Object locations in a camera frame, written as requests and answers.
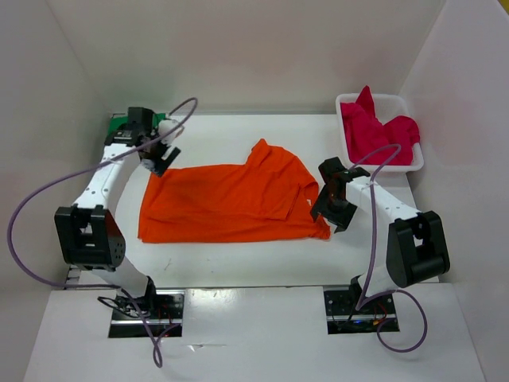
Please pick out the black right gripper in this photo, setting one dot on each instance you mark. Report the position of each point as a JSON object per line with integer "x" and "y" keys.
{"x": 320, "y": 206}

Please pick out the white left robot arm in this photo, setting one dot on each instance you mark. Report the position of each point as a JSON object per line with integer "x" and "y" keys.
{"x": 88, "y": 234}

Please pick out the pink t-shirt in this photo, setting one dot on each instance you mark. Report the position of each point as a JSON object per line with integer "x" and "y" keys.
{"x": 364, "y": 132}

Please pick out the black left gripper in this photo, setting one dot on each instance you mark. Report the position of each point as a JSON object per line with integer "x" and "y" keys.
{"x": 161, "y": 165}

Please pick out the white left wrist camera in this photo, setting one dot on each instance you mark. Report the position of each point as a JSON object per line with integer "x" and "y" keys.
{"x": 169, "y": 129}

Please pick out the green t-shirt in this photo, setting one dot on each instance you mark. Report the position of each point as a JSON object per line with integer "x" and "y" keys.
{"x": 117, "y": 120}

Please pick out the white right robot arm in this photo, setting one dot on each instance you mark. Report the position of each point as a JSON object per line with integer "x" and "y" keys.
{"x": 407, "y": 246}

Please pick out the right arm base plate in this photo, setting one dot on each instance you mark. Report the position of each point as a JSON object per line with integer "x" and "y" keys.
{"x": 342, "y": 318}

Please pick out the orange t-shirt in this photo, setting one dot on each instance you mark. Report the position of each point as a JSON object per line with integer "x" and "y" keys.
{"x": 269, "y": 197}

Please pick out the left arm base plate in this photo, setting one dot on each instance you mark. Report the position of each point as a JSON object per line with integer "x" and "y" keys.
{"x": 164, "y": 319}

